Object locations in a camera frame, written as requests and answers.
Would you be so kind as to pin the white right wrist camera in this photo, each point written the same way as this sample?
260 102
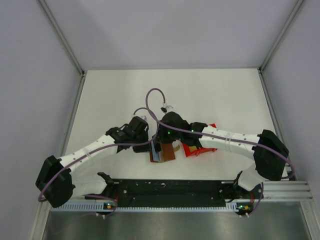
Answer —
166 108

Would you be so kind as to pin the red plastic bin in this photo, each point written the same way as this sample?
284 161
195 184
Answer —
194 151

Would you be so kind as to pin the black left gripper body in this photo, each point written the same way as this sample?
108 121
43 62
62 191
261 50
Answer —
142 138

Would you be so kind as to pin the steel sheet panel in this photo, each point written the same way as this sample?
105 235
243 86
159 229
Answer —
271 221

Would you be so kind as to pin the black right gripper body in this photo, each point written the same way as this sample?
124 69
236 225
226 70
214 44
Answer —
166 136

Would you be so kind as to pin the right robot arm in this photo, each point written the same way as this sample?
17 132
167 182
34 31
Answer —
268 153

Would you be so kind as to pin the aluminium frame rail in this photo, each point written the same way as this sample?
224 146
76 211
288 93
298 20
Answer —
61 36

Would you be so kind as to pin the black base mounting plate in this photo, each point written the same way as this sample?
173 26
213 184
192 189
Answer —
161 193

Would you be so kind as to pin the brown leather card holder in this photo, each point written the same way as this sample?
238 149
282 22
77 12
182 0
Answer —
163 152

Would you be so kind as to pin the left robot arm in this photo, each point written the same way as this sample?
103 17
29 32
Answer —
61 179

